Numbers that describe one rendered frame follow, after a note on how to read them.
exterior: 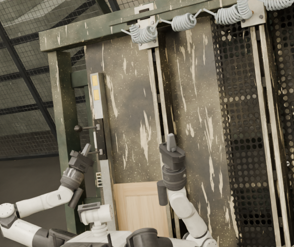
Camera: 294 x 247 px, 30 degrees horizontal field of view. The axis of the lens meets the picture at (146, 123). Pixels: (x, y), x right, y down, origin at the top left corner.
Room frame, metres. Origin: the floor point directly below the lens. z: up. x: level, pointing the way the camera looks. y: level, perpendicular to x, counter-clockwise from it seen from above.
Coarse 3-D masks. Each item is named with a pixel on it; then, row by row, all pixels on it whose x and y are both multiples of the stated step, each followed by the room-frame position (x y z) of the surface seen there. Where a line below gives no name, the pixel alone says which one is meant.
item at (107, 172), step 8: (96, 88) 2.54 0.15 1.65; (104, 88) 2.55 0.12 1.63; (104, 96) 2.53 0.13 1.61; (96, 104) 2.52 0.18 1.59; (104, 104) 2.51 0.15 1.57; (96, 112) 2.50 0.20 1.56; (104, 112) 2.49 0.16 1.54; (104, 120) 2.47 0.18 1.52; (104, 128) 2.45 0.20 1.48; (104, 160) 2.40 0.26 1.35; (112, 160) 2.41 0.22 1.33; (104, 168) 2.39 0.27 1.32; (112, 168) 2.39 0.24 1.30; (104, 176) 2.38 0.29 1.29; (112, 176) 2.37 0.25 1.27; (104, 184) 2.36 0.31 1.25; (112, 184) 2.35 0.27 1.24; (104, 192) 2.35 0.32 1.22; (112, 192) 2.33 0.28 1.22; (112, 200) 2.31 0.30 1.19; (112, 208) 2.30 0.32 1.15; (112, 224) 2.27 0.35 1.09
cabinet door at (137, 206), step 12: (120, 192) 2.32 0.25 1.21; (132, 192) 2.27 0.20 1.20; (144, 192) 2.23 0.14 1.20; (156, 192) 2.19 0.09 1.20; (120, 204) 2.30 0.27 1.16; (132, 204) 2.26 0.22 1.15; (144, 204) 2.22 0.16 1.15; (156, 204) 2.18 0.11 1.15; (120, 216) 2.28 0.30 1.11; (132, 216) 2.24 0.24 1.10; (144, 216) 2.20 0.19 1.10; (156, 216) 2.16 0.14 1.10; (120, 228) 2.26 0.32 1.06; (132, 228) 2.22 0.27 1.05; (156, 228) 2.14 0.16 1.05
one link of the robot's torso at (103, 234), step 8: (88, 232) 1.90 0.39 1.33; (96, 232) 1.81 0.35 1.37; (104, 232) 1.82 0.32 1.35; (112, 232) 1.83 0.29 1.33; (120, 232) 1.80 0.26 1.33; (128, 232) 1.79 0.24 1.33; (72, 240) 1.84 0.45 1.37; (80, 240) 1.81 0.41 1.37; (88, 240) 1.79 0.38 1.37; (96, 240) 1.77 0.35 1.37; (104, 240) 1.75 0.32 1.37; (112, 240) 1.73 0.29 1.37; (120, 240) 1.74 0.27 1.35
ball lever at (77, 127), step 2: (98, 124) 2.46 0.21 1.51; (76, 126) 2.42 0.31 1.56; (78, 126) 2.42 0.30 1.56; (80, 126) 2.42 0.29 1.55; (92, 126) 2.45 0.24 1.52; (94, 126) 2.45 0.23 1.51; (96, 126) 2.45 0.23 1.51; (98, 126) 2.45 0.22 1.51; (100, 126) 2.45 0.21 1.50; (74, 128) 2.43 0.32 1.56; (76, 128) 2.42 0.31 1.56; (78, 128) 2.41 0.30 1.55; (80, 128) 2.42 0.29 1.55; (82, 128) 2.43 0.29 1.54; (84, 128) 2.43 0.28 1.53; (86, 128) 2.44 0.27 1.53; (88, 128) 2.44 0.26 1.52; (90, 128) 2.44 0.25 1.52; (98, 128) 2.45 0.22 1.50; (100, 128) 2.45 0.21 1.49; (76, 130) 2.41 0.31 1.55; (78, 130) 2.41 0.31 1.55; (80, 130) 2.41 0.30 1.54; (78, 132) 2.42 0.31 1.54
